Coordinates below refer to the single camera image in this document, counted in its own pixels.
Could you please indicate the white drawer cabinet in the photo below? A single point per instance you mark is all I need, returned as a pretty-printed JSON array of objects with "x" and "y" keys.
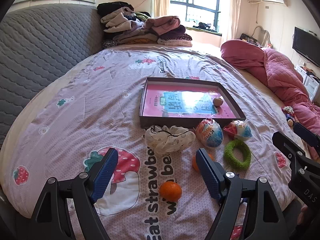
[{"x": 310, "y": 82}]

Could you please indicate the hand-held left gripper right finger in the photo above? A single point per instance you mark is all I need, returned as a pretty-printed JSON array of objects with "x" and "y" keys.
[{"x": 207, "y": 172}]

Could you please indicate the orange tangerine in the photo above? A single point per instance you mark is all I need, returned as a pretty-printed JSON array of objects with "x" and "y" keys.
[
  {"x": 170, "y": 191},
  {"x": 195, "y": 166}
]

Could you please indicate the small colourful wrapped toy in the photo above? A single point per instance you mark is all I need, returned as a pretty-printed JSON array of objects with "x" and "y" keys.
[{"x": 288, "y": 111}]

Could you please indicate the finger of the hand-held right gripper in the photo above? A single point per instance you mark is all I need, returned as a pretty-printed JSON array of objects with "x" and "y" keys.
[
  {"x": 305, "y": 133},
  {"x": 285, "y": 142}
]

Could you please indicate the grey quilted headboard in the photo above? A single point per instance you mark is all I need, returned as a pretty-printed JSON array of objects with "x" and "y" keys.
[{"x": 37, "y": 55}]

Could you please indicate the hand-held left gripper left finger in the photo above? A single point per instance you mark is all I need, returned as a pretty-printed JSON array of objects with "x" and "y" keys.
[{"x": 105, "y": 175}]

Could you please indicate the dark printed bag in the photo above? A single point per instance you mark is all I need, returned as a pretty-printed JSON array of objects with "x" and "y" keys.
[{"x": 250, "y": 39}]

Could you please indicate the dark clothes on windowsill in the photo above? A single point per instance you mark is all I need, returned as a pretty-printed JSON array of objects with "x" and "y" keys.
[{"x": 203, "y": 26}]

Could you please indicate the black flat television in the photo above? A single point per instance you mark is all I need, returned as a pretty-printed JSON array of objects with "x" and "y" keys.
[{"x": 306, "y": 45}]

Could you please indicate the white sheer scrunchie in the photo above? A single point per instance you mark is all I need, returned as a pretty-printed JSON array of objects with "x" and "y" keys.
[{"x": 165, "y": 142}]

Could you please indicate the walnut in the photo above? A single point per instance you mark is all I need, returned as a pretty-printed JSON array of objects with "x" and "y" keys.
[{"x": 217, "y": 101}]

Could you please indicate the pink quilted blanket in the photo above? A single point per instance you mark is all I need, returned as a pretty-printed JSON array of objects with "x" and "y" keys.
[{"x": 275, "y": 70}]

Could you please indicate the large toy egg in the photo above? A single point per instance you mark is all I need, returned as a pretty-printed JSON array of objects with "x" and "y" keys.
[{"x": 211, "y": 135}]

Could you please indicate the pink book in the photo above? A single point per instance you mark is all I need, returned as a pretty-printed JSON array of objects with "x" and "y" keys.
[{"x": 155, "y": 100}]

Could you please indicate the window with dark frame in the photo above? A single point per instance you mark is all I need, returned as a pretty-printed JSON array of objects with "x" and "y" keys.
[{"x": 200, "y": 7}]

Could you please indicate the pile of folded clothes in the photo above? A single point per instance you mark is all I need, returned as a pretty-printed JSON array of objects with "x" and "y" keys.
[{"x": 140, "y": 27}]

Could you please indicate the small wrapped toy egg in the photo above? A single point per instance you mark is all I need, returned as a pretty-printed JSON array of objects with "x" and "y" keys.
[{"x": 240, "y": 130}]

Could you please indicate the green knitted scrunchie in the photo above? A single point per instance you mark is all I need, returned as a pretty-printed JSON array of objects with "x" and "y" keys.
[{"x": 228, "y": 155}]

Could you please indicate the shallow grey cardboard box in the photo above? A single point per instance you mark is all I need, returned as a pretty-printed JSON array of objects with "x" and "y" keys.
[{"x": 175, "y": 123}]

